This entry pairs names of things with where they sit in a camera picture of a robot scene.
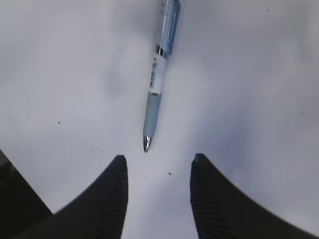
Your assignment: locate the blue grey ballpoint pen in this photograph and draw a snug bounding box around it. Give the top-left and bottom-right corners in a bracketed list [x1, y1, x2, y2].
[143, 0, 180, 152]

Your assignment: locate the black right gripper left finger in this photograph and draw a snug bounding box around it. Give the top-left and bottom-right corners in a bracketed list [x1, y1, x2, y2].
[13, 155, 128, 239]

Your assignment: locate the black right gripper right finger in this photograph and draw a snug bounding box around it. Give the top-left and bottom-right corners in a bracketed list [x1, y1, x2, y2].
[190, 153, 315, 239]

